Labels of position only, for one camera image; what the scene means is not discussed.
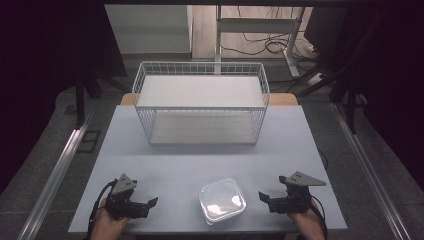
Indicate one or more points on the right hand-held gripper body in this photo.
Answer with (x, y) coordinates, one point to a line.
(294, 196)

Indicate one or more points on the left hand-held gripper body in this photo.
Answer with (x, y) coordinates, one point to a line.
(124, 200)

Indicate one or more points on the clear plastic container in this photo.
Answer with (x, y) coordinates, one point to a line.
(222, 200)

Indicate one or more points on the person's left hand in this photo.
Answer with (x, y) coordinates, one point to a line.
(107, 225)

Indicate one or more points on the person's right hand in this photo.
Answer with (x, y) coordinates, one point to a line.
(308, 224)

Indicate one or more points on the black stand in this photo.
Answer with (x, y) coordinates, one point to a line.
(86, 96)
(346, 96)

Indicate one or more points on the wooden board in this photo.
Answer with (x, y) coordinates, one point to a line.
(210, 99)

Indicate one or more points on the white cabinet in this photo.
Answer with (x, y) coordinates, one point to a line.
(150, 30)

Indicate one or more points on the aluminium rail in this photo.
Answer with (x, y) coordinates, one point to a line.
(53, 176)
(366, 170)

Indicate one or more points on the white metal desk frame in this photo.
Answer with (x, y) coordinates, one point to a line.
(256, 36)

